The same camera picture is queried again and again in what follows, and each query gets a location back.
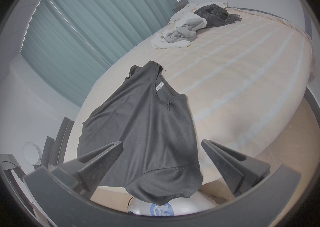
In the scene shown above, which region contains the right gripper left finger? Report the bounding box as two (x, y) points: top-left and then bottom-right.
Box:
(51, 141), (124, 193)

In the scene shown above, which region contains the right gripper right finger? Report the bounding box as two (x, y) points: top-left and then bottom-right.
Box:
(201, 139), (271, 194)

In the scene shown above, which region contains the black sleeveless top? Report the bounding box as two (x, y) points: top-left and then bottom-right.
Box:
(76, 60), (204, 203)

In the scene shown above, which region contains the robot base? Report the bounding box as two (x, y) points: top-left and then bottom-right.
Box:
(127, 189), (218, 218)

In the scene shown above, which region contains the bed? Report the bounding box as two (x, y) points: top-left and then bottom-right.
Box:
(64, 0), (320, 189)

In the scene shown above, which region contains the round white mirror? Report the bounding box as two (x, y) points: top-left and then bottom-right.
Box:
(22, 142), (42, 166)

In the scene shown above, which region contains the blue-green curtain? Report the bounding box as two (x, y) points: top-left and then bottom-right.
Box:
(19, 0), (111, 108)
(46, 0), (179, 67)

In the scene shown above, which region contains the white garment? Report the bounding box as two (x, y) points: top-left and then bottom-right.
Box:
(151, 30), (192, 50)

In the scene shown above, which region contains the grey garment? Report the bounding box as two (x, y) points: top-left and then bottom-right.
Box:
(162, 12), (208, 44)

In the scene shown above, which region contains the black garment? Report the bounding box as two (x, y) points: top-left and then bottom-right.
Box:
(193, 3), (242, 29)

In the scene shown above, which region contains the white printed pillow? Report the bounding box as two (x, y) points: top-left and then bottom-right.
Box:
(169, 1), (228, 24)

